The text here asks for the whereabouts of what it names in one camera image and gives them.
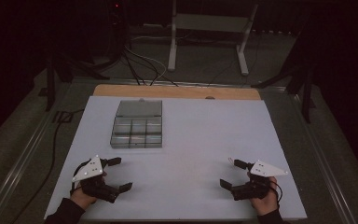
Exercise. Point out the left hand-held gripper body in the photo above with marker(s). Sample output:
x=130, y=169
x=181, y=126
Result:
x=88, y=170

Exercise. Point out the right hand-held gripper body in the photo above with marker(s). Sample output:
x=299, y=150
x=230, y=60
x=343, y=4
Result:
x=265, y=169

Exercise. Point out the person's left hand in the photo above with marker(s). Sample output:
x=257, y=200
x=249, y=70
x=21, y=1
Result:
x=81, y=198

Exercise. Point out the person's right hand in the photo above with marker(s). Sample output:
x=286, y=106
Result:
x=265, y=203

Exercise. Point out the clear plastic compartment box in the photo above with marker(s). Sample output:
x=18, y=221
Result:
x=137, y=125

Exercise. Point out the black tripod stand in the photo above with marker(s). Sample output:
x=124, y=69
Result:
x=60, y=73
x=298, y=77

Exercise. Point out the dark equipment rack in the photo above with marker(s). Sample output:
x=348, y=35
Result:
x=113, y=29

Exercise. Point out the white metal stand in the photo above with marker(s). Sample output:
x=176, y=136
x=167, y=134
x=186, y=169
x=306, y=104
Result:
x=209, y=34

